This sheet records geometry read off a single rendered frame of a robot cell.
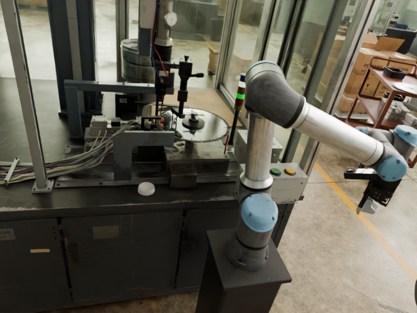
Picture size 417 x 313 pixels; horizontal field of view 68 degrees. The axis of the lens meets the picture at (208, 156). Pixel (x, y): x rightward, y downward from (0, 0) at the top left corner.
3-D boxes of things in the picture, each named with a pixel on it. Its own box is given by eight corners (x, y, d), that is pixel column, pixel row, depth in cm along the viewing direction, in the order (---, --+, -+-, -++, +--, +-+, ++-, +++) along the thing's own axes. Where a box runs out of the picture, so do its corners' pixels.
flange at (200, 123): (177, 119, 148) (178, 114, 147) (197, 117, 154) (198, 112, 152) (188, 130, 141) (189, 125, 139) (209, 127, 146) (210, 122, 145)
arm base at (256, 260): (273, 268, 107) (281, 249, 102) (233, 273, 103) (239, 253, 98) (258, 235, 119) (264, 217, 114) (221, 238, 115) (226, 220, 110)
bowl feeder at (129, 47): (163, 90, 231) (166, 40, 212) (168, 107, 207) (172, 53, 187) (120, 87, 223) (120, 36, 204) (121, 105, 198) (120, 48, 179)
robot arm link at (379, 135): (366, 137, 90) (403, 143, 90) (354, 120, 99) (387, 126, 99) (355, 159, 94) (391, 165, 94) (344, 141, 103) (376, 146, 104)
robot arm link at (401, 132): (390, 121, 98) (416, 125, 99) (375, 150, 104) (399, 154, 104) (401, 132, 92) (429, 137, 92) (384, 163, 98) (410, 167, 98)
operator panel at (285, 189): (287, 188, 148) (296, 162, 140) (298, 203, 140) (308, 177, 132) (233, 190, 141) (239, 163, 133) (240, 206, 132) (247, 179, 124)
